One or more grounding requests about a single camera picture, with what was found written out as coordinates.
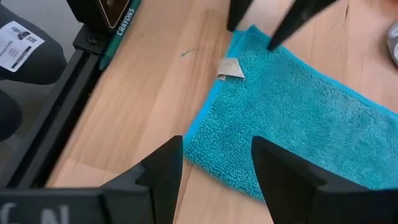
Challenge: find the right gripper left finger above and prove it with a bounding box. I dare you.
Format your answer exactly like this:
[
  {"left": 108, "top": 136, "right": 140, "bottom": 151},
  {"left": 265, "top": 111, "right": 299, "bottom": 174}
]
[{"left": 0, "top": 135, "right": 184, "bottom": 224}]

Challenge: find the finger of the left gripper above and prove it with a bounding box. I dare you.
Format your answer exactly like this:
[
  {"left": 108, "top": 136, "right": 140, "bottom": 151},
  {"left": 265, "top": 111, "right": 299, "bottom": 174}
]
[
  {"left": 266, "top": 0, "right": 339, "bottom": 53},
  {"left": 226, "top": 0, "right": 255, "bottom": 33}
]

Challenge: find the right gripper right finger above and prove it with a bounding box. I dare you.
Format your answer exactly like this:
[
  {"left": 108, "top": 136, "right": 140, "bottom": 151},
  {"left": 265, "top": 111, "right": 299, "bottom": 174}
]
[{"left": 251, "top": 135, "right": 398, "bottom": 224}]

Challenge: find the teal microfiber towel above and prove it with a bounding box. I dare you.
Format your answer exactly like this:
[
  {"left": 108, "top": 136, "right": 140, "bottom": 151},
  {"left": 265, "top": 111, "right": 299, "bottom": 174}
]
[{"left": 183, "top": 24, "right": 398, "bottom": 203}]

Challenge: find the grey microfiber towel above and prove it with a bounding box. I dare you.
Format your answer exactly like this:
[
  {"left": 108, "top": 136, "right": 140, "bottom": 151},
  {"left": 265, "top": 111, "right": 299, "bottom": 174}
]
[{"left": 386, "top": 21, "right": 398, "bottom": 68}]

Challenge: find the green crayons box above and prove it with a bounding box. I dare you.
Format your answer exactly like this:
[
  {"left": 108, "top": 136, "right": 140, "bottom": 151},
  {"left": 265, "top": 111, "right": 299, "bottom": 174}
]
[{"left": 98, "top": 0, "right": 143, "bottom": 72}]

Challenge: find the black aluminium table frame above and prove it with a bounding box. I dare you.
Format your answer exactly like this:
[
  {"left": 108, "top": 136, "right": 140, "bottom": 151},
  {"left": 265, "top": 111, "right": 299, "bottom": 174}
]
[{"left": 0, "top": 24, "right": 108, "bottom": 189}]

